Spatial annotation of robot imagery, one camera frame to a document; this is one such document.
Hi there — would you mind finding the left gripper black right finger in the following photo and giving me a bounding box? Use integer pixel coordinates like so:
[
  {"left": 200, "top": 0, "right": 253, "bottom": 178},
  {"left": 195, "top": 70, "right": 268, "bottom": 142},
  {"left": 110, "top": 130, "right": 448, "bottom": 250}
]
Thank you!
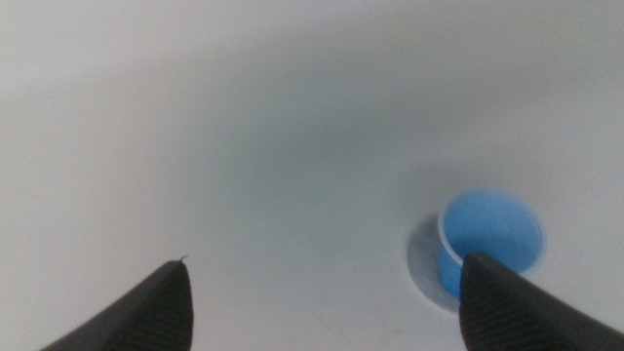
[{"left": 458, "top": 252, "right": 624, "bottom": 351}]

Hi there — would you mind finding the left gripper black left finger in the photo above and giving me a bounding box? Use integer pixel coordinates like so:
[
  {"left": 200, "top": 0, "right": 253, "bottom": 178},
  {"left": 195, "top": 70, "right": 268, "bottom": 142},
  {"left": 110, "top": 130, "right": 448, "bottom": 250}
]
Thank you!
[{"left": 38, "top": 259, "right": 195, "bottom": 351}]

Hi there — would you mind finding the blue plastic cup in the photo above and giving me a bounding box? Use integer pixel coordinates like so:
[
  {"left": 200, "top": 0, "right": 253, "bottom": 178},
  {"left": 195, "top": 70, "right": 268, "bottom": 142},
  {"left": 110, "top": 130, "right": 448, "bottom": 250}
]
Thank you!
[{"left": 436, "top": 187, "right": 546, "bottom": 301}]

